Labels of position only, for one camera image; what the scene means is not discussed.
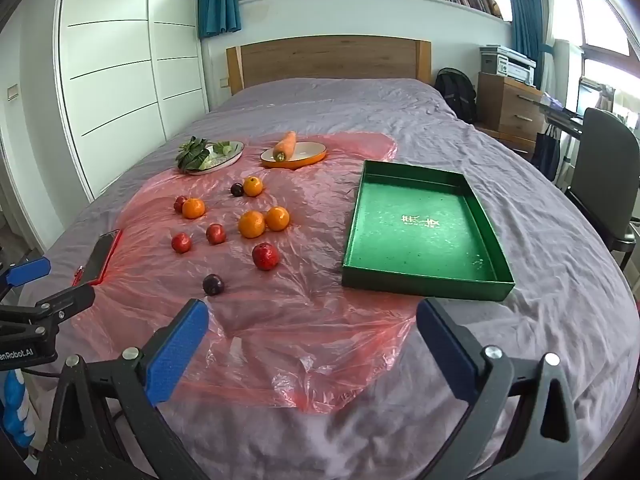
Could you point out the white wardrobe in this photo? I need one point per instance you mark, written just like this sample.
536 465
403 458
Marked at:
115 85

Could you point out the wooden drawer cabinet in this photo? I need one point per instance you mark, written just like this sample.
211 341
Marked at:
505 107

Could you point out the small light green vegetable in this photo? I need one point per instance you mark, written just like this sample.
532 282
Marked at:
225 148

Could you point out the bok choy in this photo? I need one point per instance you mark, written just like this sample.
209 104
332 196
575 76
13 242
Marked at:
192 152

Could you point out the grey office chair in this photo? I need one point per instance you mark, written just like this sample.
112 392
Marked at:
605 160

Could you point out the red apple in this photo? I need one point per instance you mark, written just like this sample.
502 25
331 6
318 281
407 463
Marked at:
181 243
178 204
265 256
216 234

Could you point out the green tray box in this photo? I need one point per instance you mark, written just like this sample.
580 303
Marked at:
425 240

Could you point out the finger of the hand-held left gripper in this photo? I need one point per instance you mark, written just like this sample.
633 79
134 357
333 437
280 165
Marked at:
30 268
65 302

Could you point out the dark purple plum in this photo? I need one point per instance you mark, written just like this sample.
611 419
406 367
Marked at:
213 285
237 189

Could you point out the phone in red case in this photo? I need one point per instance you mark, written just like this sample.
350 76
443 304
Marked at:
100 257

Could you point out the wooden bed headboard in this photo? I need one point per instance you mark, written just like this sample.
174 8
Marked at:
325 57

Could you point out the carrot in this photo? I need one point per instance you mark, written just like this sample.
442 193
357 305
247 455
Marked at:
285 146

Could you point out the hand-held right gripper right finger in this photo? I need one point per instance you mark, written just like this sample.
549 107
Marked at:
447 355

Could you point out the pink plastic sheet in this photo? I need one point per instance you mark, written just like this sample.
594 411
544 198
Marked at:
310 270

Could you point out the silver patterned plate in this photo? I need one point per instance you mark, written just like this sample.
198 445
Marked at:
220 161

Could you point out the black backpack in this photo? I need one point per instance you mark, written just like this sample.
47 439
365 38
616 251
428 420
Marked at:
455 92

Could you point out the desk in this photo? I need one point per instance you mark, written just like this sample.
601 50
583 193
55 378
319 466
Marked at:
562 117

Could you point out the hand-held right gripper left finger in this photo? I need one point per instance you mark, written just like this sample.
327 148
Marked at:
177 350

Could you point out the white printer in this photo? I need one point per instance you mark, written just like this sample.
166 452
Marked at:
507 65

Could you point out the orange rimmed plate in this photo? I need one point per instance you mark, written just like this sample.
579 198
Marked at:
307 152

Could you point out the wall switch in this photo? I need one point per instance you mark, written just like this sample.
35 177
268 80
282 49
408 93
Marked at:
12 91

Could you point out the person's left hand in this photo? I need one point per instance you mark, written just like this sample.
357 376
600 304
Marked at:
11 405

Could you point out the orange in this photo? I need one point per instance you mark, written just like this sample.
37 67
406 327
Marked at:
253 186
278 218
193 208
251 224

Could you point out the dark hanging bag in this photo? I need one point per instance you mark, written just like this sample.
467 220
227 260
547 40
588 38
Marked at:
546 152

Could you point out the window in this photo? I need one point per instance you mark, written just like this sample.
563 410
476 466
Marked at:
600 25

